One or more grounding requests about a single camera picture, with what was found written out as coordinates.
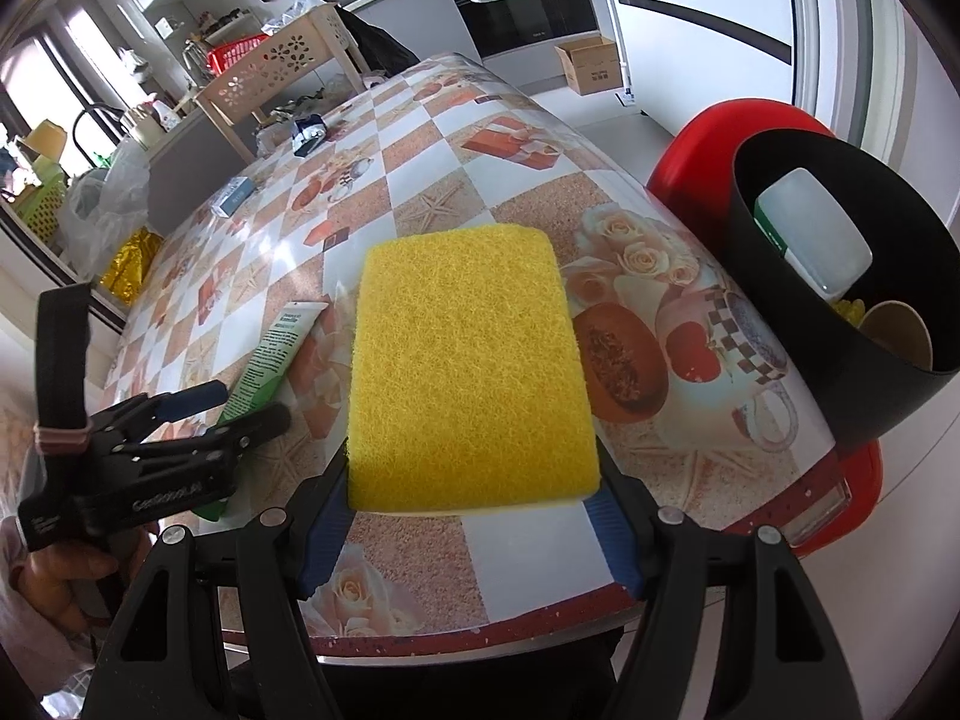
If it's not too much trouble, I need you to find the green toothpaste box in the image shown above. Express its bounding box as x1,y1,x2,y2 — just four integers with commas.
194,298,329,522

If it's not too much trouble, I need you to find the yellow scouring sponge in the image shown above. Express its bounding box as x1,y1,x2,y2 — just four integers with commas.
347,224,601,515

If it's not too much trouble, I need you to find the paper cup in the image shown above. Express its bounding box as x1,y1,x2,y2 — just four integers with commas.
859,301,932,371

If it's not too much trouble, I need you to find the coconut water bottle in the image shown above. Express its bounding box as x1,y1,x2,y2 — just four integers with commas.
754,167,872,302

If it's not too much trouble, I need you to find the blue white carton box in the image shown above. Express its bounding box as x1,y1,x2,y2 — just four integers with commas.
212,176,256,218

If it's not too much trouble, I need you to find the dark blue teal pouch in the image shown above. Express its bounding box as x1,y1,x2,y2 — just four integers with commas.
291,114,327,158

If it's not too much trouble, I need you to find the yellow foam fruit net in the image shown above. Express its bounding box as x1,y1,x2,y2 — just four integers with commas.
832,299,867,328

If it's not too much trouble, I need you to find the black trash bin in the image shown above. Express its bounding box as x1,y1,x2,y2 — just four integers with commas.
719,128,958,450

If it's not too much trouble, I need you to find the person's left hand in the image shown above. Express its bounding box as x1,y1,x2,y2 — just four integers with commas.
11,523,158,634

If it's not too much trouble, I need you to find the gold foil bag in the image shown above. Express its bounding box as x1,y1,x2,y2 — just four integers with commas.
99,227,164,307

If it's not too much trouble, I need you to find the floral checkered tablecloth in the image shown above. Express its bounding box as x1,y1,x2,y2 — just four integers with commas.
104,54,835,656

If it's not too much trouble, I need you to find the clear plastic bag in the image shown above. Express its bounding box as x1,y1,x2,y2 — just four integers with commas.
57,138,149,281

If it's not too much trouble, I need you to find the black faucet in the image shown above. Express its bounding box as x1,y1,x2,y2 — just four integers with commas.
70,103,128,169

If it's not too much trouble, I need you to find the red plastic basket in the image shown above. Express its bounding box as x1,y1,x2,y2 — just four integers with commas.
206,32,268,75

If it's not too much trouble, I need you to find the red plastic stool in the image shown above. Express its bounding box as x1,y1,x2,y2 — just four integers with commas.
646,98,884,557

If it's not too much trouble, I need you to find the beige plastic shelf rack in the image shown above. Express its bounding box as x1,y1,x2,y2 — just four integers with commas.
194,4,371,164

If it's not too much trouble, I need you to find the black jacket on rack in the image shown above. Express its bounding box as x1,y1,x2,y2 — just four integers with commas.
335,7,420,76

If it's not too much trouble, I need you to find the cardboard box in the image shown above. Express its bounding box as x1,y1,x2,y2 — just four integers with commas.
555,36,623,96

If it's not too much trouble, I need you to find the black built-in oven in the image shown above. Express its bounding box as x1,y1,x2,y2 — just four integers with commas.
454,0,601,59

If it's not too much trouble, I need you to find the white refrigerator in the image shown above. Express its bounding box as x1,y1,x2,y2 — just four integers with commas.
613,0,794,133

